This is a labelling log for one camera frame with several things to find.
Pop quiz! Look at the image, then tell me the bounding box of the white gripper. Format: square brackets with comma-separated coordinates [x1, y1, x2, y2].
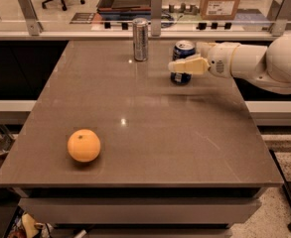
[168, 42, 240, 78]

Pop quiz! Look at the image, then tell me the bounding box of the blue pepsi can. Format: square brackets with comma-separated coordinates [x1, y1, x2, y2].
[170, 40, 196, 85]

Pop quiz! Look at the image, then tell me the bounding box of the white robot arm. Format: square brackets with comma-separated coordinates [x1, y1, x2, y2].
[168, 36, 291, 94]

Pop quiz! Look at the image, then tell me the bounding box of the silver energy drink can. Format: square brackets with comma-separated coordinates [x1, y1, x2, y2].
[132, 18, 148, 61]

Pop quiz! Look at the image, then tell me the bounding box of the cardboard box with label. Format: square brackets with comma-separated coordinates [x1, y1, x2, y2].
[200, 0, 240, 20]

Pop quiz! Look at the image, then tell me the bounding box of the orange fruit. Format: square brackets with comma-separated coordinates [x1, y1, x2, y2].
[68, 129, 100, 163]

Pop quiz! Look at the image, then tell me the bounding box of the middle metal railing post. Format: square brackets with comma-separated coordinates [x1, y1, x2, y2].
[151, 0, 162, 37]

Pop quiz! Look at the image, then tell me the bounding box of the metal railing post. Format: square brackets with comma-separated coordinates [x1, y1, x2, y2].
[270, 0, 291, 37]
[151, 0, 162, 37]
[18, 0, 43, 36]

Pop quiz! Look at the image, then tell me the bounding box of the right metal railing post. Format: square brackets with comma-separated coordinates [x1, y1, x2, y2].
[270, 0, 291, 37]

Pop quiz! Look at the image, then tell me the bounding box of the left metal railing post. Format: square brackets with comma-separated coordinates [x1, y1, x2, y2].
[18, 0, 43, 36]

